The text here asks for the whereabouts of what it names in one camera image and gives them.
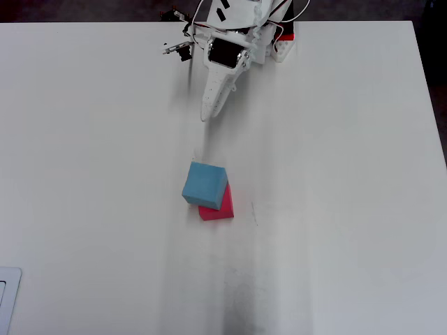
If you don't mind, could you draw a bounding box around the white power cable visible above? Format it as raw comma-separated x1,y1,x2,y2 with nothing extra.
279,0,312,24

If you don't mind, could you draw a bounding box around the white spiral cable wrap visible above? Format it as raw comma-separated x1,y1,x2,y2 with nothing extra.
249,0,265,54

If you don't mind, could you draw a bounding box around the white servo cable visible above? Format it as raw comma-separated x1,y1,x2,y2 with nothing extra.
190,0,214,46

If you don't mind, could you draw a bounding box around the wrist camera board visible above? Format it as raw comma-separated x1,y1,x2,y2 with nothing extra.
161,40,193,64

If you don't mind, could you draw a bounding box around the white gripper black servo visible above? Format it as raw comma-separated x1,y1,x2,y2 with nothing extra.
199,31,252,123

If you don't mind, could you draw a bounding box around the red foam cube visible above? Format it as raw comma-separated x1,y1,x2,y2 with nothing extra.
198,182,235,223

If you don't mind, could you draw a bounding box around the blue foam cube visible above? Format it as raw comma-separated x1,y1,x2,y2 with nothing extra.
181,161,229,211

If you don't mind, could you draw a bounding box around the white red robot base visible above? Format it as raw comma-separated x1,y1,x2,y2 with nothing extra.
271,21,296,64

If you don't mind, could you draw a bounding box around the small black electronic part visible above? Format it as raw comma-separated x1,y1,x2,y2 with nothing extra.
159,6,186,23

